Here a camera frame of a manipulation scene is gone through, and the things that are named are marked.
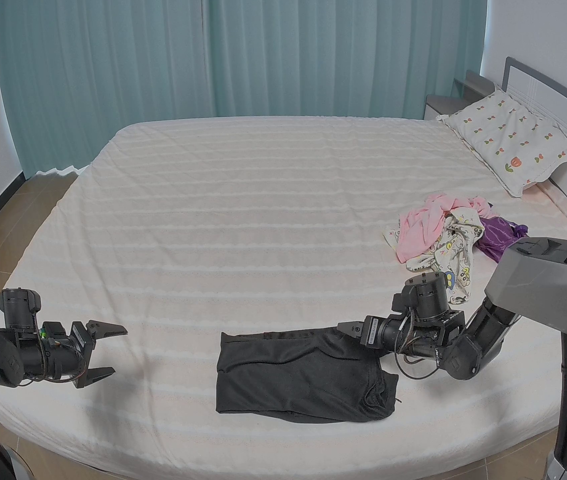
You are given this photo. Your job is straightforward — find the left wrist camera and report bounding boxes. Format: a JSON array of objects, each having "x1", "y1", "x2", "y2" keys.
[{"x1": 43, "y1": 321, "x2": 68, "y2": 343}]

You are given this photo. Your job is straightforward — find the white printed garment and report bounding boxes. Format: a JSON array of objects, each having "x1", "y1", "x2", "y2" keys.
[{"x1": 382, "y1": 207, "x2": 486, "y2": 305}]

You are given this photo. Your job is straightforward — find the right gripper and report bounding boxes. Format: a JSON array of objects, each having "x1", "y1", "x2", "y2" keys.
[{"x1": 337, "y1": 315, "x2": 416, "y2": 353}]

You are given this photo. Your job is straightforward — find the purple garment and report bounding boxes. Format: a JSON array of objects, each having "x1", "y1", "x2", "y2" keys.
[{"x1": 474, "y1": 216, "x2": 529, "y2": 264}]

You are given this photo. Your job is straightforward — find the grey bedside table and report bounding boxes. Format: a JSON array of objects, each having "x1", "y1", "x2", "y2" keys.
[{"x1": 424, "y1": 70, "x2": 495, "y2": 121}]

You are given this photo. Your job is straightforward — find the blue-green curtain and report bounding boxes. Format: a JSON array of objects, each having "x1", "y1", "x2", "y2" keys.
[
  {"x1": 206, "y1": 0, "x2": 489, "y2": 119},
  {"x1": 0, "y1": 0, "x2": 212, "y2": 179}
]

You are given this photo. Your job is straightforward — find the white printed pillow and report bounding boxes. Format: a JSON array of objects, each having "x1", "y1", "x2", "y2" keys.
[{"x1": 436, "y1": 89, "x2": 567, "y2": 199}]

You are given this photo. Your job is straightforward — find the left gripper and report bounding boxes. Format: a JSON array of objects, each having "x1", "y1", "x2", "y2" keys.
[{"x1": 39, "y1": 319, "x2": 129, "y2": 390}]

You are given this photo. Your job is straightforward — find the pink garment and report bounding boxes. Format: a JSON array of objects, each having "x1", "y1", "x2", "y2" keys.
[{"x1": 396, "y1": 193, "x2": 494, "y2": 264}]

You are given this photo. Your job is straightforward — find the bed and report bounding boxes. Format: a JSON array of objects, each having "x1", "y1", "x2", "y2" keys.
[{"x1": 0, "y1": 57, "x2": 567, "y2": 480}]

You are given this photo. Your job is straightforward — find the black cable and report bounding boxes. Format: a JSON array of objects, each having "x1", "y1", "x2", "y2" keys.
[{"x1": 395, "y1": 352, "x2": 444, "y2": 381}]

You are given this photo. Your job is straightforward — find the black shorts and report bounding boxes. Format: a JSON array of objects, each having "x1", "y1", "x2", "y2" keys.
[{"x1": 215, "y1": 325, "x2": 399, "y2": 425}]

